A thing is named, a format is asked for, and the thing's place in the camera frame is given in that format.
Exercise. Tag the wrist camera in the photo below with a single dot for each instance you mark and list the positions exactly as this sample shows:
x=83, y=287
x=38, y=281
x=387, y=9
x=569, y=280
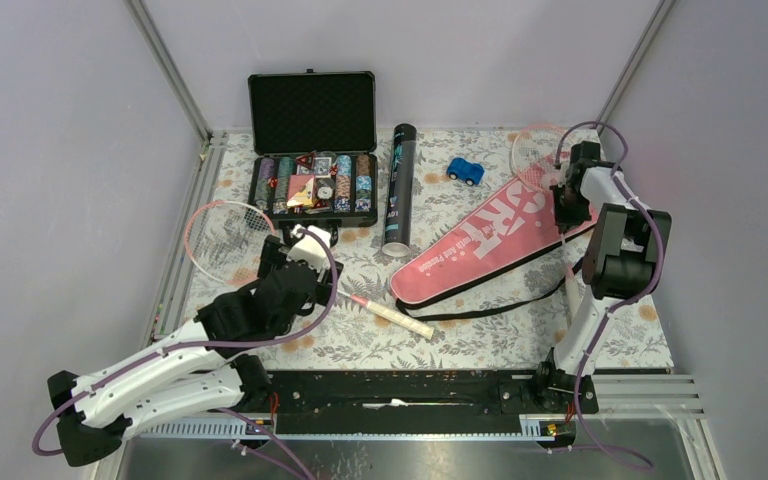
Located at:
x=553, y=178
x=311, y=246

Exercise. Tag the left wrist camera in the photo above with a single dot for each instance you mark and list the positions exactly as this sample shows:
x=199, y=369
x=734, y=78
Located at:
x=311, y=246

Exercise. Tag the pink racket bag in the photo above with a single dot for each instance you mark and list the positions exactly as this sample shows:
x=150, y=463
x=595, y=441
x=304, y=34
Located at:
x=512, y=227

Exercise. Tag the pink racket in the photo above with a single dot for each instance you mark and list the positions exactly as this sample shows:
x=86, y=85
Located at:
x=223, y=240
x=531, y=154

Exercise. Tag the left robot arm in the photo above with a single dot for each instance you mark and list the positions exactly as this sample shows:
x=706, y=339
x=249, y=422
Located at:
x=206, y=364

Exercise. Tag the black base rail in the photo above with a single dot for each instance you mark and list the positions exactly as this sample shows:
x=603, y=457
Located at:
x=413, y=402

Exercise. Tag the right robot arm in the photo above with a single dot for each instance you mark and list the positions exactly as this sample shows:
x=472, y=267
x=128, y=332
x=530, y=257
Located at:
x=622, y=264

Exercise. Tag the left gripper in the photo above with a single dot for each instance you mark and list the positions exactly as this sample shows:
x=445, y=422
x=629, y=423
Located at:
x=274, y=258

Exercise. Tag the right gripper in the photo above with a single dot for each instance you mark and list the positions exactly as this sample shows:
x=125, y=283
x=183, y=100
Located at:
x=564, y=220

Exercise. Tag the black poker chip case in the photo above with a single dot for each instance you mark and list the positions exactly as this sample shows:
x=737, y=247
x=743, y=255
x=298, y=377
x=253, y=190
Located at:
x=314, y=136

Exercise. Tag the black shuttlecock tube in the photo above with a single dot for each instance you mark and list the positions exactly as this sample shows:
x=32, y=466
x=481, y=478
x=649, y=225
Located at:
x=400, y=192

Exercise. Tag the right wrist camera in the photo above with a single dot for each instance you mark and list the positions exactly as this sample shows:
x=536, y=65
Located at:
x=553, y=178

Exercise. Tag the blue toy car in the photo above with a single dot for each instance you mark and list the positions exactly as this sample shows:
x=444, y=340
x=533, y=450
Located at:
x=463, y=170

